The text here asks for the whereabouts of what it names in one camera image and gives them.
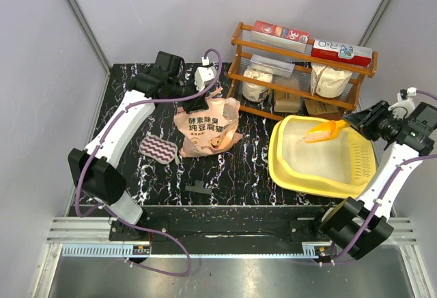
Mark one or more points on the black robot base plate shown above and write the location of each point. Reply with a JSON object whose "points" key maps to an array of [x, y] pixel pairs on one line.
{"points": [[271, 227]]}

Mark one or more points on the red 3D toothpaste box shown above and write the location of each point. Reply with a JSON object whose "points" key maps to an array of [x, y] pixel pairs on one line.
{"points": [[279, 36]]}

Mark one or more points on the brown cat litter granules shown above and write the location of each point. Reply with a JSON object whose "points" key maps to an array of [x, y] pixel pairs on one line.
{"points": [[316, 136]]}

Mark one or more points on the purple wavy striped sponge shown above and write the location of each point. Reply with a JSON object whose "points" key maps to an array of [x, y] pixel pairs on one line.
{"points": [[160, 150]]}

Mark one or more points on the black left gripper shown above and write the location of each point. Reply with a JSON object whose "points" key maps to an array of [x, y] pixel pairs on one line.
{"points": [[196, 104]]}

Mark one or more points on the yellow plastic litter scoop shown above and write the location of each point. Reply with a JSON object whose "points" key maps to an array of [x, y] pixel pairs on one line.
{"points": [[333, 126]]}

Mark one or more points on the wooden two-tier shelf rack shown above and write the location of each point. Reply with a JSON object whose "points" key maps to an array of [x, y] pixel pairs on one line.
{"points": [[299, 81]]}

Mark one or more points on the red white R+O box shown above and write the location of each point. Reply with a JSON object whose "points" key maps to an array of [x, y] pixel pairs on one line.
{"points": [[342, 52]]}

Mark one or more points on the pink cat litter bag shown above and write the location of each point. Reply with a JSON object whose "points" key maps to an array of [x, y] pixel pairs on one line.
{"points": [[210, 131]]}

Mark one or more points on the beige tissue pack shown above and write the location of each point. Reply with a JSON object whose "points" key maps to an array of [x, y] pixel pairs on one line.
{"points": [[328, 82]]}

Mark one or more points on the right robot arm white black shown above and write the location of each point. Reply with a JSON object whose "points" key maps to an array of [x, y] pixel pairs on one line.
{"points": [[359, 225]]}

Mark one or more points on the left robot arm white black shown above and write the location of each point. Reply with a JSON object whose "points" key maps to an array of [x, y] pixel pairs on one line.
{"points": [[94, 168]]}

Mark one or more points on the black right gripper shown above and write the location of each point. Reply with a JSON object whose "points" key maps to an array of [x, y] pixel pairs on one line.
{"points": [[366, 119]]}

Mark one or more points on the yellow litter box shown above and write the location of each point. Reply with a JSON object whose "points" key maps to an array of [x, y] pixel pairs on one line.
{"points": [[338, 168]]}

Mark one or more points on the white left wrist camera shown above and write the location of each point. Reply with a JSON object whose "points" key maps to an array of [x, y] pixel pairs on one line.
{"points": [[204, 74]]}

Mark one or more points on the brown cardboard box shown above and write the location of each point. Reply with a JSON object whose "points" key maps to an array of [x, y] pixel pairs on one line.
{"points": [[322, 110]]}

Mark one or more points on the grey metal scraper blade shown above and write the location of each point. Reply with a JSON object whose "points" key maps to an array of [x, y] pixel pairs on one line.
{"points": [[198, 187]]}

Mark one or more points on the aluminium frame rail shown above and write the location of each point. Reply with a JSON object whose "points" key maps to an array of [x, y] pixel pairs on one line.
{"points": [[97, 230]]}

